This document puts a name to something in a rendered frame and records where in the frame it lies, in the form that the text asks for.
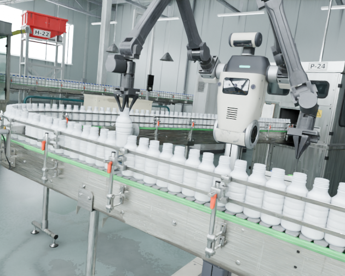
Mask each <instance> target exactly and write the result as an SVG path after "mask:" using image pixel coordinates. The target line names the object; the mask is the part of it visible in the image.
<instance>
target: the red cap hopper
mask: <svg viewBox="0 0 345 276"><path fill-rule="evenodd" d="M20 16H22V18H21V26H26V27H29V33H23V34H21V42H20V74H19V78H21V76H22V73H23V67H24V68H25V74H24V78H25V76H27V78H28V73H29V74H30V75H33V74H32V73H31V72H30V71H29V70H28V66H29V67H30V69H31V70H32V71H33V72H34V73H35V74H36V75H37V76H39V74H38V73H37V72H36V71H35V70H34V69H33V67H32V66H38V67H46V68H53V69H52V70H51V71H49V72H48V73H47V74H46V75H45V77H46V76H47V75H49V74H50V73H51V72H53V71H54V74H53V75H52V76H51V77H52V78H53V77H54V80H55V81H56V79H57V74H58V73H59V72H60V71H61V82H62V81H64V71H65V51H66V34H67V32H66V22H68V20H67V19H63V18H58V17H55V16H50V15H45V14H41V13H36V12H33V11H29V10H26V11H25V12H23V13H22V14H21V15H20ZM30 28H31V31H32V34H31V33H30ZM24 34H25V37H24ZM60 35H63V40H62V43H61V42H59V36H60ZM53 37H56V42H55V41H49V40H47V39H50V38H53ZM29 39H31V40H29ZM32 40H35V41H32ZM24 41H26V44H25V62H23V56H24ZM39 41H44V42H50V43H55V44H50V43H44V42H39ZM29 42H34V43H40V44H46V45H52V46H55V65H54V66H50V65H43V64H35V63H30V62H28V50H29ZM59 46H62V61H61V67H59V66H58V50H59ZM58 69H59V70H58ZM26 96H27V92H26V91H24V98H25V97H26ZM21 103H22V92H21V91H19V104H21Z"/></svg>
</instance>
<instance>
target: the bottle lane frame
mask: <svg viewBox="0 0 345 276"><path fill-rule="evenodd" d="M11 147H14V148H15V149H16V150H15V154H16V155H18V157H15V167H13V166H11V168H10V170H11V171H13V172H15V173H17V174H19V175H21V176H24V177H26V178H28V179H30V180H32V181H34V182H36V183H39V184H41V185H43V186H46V187H48V188H50V189H52V190H54V191H56V192H58V193H61V194H63V195H65V196H67V197H69V198H71V199H74V200H76V201H78V190H79V189H80V188H81V187H82V188H85V189H87V190H89V191H92V194H93V196H94V197H93V209H95V210H97V211H99V212H102V213H104V214H106V215H108V216H110V217H112V218H114V219H116V220H119V221H121V222H123V223H126V224H128V225H130V226H132V227H134V228H136V229H139V230H141V231H143V232H145V233H147V234H149V235H151V236H154V237H156V238H158V239H160V240H162V241H164V242H166V243H169V244H171V245H173V246H175V247H177V248H179V249H182V250H184V251H186V252H188V253H190V254H192V255H194V256H197V257H199V258H201V259H203V260H206V261H208V262H210V263H212V264H214V265H216V266H219V267H221V268H223V269H225V270H227V271H229V272H231V273H234V274H236V275H238V276H345V252H343V253H340V252H338V251H335V250H331V249H329V247H328V246H327V247H323V246H320V245H317V244H314V242H313V241H311V242H308V241H305V240H303V239H300V238H299V236H297V237H293V236H291V235H288V234H285V231H284V232H279V231H276V230H273V229H272V227H269V228H268V227H265V226H261V225H259V223H253V222H250V221H248V220H247V219H242V218H238V217H236V215H230V214H227V213H225V211H223V212H222V211H218V210H217V213H216V221H215V228H214V234H215V235H216V234H218V233H220V228H221V222H224V223H226V232H223V233H222V234H221V235H222V236H224V237H225V240H224V245H221V246H220V247H219V248H218V249H217V250H215V251H216V254H215V255H213V256H211V257H210V258H206V257H205V255H206V253H205V249H206V247H207V242H208V241H207V235H208V233H209V226H210V218H211V209H210V208H209V207H207V206H204V204H203V205H201V204H198V203H195V202H194V201H193V202H192V201H189V200H187V199H185V198H180V197H177V196H176V195H172V194H169V193H168V192H163V191H160V190H159V189H155V188H152V187H148V186H145V185H144V184H140V183H137V182H134V181H131V180H130V179H125V178H123V177H120V176H117V175H114V177H113V191H112V194H118V193H120V186H121V185H122V186H124V193H122V194H120V195H118V196H115V198H114V201H113V205H116V204H118V203H119V196H122V197H123V203H122V204H120V205H119V206H115V207H114V209H113V210H112V211H111V212H110V213H107V209H106V205H107V200H108V199H107V197H106V196H107V194H108V187H109V179H110V174H108V173H107V172H105V171H104V170H99V169H96V168H93V167H92V166H88V165H85V164H82V163H79V162H76V161H73V160H71V159H67V158H64V157H62V156H58V155H57V154H53V153H50V152H48V160H47V168H54V167H55V161H56V162H57V168H55V169H53V170H49V172H48V177H53V176H54V170H57V176H56V177H54V178H52V179H49V180H48V181H47V182H46V183H43V181H42V177H43V171H42V168H43V164H44V151H42V150H41V149H39V148H35V147H32V146H29V145H26V144H24V143H21V142H18V141H15V140H12V139H11Z"/></svg>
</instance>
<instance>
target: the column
mask: <svg viewBox="0 0 345 276"><path fill-rule="evenodd" d="M111 7H112V0H102V15H101V31H100V46H99V62H98V71H97V84H98V85H99V86H100V84H101V86H102V85H104V87H105V85H106V73H107V70H106V66H105V63H106V60H107V59H108V52H106V50H107V49H108V45H109V36H110V22H111Z"/></svg>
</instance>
